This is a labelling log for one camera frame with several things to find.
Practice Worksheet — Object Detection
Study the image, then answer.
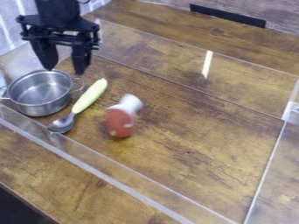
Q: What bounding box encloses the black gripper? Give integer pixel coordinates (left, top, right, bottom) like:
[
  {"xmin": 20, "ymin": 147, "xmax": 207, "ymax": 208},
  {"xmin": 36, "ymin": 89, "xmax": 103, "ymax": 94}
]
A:
[{"xmin": 16, "ymin": 0, "xmax": 99, "ymax": 75}]

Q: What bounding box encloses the red white plush mushroom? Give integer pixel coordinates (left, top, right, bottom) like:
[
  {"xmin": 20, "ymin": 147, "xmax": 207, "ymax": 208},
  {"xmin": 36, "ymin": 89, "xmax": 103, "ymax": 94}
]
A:
[{"xmin": 105, "ymin": 94, "xmax": 143, "ymax": 138}]

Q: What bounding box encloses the silver metal pot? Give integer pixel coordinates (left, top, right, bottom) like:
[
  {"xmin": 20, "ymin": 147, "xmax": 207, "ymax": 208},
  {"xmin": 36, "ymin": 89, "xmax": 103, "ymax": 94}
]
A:
[{"xmin": 0, "ymin": 69, "xmax": 84, "ymax": 117}]

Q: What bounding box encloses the clear acrylic front barrier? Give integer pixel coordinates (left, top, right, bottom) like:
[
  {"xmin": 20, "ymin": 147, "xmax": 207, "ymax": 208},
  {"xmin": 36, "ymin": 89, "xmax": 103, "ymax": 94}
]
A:
[{"xmin": 0, "ymin": 104, "xmax": 238, "ymax": 224}]

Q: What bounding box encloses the black strip on table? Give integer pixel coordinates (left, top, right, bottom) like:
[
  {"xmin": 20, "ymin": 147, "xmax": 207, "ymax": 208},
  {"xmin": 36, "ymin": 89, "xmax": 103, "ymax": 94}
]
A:
[{"xmin": 190, "ymin": 3, "xmax": 267, "ymax": 28}]

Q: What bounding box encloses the spoon with green handle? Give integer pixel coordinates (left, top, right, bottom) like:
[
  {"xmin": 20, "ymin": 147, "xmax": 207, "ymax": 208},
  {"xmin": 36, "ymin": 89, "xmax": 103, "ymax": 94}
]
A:
[{"xmin": 48, "ymin": 78, "xmax": 108, "ymax": 133}]

